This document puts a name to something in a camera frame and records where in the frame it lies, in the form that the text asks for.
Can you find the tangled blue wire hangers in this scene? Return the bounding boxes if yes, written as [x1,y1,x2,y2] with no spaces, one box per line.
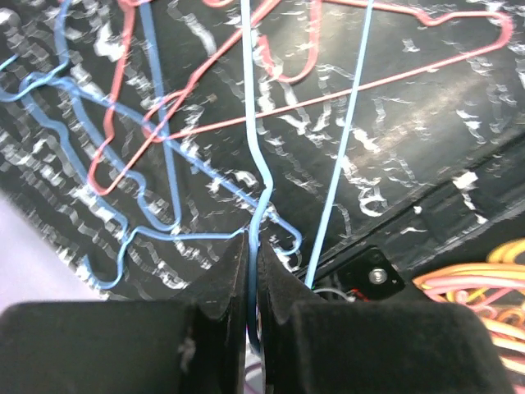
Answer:
[1,1,302,290]

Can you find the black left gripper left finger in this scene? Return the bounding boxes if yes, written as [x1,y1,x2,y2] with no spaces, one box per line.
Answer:
[1,234,249,393]

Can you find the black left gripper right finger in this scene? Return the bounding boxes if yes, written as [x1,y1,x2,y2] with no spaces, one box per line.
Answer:
[257,244,514,393]

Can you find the pile of plastic hangers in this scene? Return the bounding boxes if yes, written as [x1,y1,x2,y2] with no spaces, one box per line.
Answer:
[413,238,524,375]

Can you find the tangled pink wire hangers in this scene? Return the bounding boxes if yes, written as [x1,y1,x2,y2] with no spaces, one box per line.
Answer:
[86,0,514,197]

